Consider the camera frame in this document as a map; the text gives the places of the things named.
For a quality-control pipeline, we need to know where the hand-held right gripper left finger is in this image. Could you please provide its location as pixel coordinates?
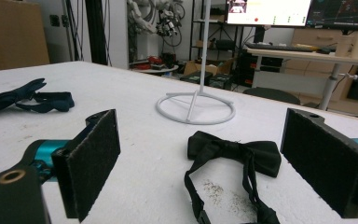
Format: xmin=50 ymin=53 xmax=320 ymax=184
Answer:
xmin=50 ymin=108 xmax=121 ymax=222

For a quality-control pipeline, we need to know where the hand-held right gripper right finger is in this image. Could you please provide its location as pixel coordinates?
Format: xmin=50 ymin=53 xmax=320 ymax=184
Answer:
xmin=280 ymin=107 xmax=358 ymax=218

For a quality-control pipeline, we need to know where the black bow tie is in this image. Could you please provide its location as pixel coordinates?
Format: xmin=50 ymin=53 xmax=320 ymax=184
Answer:
xmin=184 ymin=130 xmax=282 ymax=224

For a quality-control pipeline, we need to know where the navy bow tie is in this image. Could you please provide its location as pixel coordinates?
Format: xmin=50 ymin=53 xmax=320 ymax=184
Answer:
xmin=0 ymin=77 xmax=76 ymax=117

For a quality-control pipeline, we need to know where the white wire display rack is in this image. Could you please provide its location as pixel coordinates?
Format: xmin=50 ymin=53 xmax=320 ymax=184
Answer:
xmin=155 ymin=0 xmax=237 ymax=126

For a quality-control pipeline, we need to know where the white foam board mat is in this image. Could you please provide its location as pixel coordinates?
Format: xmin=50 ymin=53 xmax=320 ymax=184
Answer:
xmin=0 ymin=61 xmax=358 ymax=224

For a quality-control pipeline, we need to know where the black round stool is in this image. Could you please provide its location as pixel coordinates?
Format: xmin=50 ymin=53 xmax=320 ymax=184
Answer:
xmin=242 ymin=87 xmax=301 ymax=105

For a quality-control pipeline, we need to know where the white office desk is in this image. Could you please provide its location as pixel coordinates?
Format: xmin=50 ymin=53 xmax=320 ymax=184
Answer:
xmin=245 ymin=46 xmax=358 ymax=111

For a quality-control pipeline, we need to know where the white round side table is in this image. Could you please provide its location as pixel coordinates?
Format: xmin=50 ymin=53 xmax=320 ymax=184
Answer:
xmin=130 ymin=63 xmax=180 ymax=77

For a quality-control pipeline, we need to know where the black keyboard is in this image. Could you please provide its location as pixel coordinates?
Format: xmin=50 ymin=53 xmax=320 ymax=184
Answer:
xmin=244 ymin=41 xmax=335 ymax=54

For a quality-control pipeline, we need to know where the open cardboard box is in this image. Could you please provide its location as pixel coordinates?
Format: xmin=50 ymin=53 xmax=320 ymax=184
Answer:
xmin=183 ymin=60 xmax=219 ymax=77

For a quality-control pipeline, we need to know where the monitor with dark screen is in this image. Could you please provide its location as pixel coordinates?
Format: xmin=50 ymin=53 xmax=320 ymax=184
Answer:
xmin=306 ymin=0 xmax=358 ymax=32

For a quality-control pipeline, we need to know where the brown wooden cabinet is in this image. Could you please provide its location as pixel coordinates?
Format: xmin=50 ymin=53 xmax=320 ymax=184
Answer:
xmin=0 ymin=0 xmax=50 ymax=73

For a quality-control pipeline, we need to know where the monitor with white screen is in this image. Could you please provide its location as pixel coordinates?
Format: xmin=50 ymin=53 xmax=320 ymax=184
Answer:
xmin=226 ymin=0 xmax=312 ymax=27

